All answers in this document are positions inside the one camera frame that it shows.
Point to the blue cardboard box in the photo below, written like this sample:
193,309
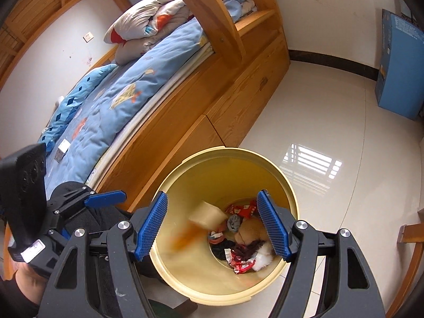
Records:
397,66

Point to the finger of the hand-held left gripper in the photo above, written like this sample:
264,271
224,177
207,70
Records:
106,198
97,245

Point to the wooden chair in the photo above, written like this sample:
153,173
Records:
412,230

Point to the small white object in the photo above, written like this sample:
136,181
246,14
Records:
59,101

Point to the pile of blue clothes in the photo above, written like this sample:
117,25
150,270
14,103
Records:
238,5

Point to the wooden bunk bed frame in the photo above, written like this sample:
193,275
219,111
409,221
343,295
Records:
185,119

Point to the person's left hand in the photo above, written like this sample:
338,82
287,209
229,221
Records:
31,285

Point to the blue printed quilt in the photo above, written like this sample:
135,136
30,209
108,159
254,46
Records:
132,112

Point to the small paper card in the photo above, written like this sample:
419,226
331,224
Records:
64,145

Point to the white wall socket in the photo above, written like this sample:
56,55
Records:
88,37

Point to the folded patterned quilt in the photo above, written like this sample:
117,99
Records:
145,23

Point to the yellow plastic trash bin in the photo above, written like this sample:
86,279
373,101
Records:
215,172

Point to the red packet with yellow print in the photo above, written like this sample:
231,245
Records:
240,209

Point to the brown plush toy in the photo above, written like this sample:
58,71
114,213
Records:
251,230

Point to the grey sock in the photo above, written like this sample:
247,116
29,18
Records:
234,223

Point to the black cloth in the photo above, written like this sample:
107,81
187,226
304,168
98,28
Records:
222,250

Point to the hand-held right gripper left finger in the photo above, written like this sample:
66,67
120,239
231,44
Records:
150,228

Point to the wooden bed drawer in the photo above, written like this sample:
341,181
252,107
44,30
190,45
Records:
251,89
159,159

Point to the striped sock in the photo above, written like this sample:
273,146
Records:
217,235

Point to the blue diamond pattern pillow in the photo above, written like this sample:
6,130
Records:
76,102

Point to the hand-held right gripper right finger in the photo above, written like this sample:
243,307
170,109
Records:
273,228

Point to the beige and orange carton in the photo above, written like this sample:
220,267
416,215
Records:
207,215

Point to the white furry toy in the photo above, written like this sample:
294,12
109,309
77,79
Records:
265,258

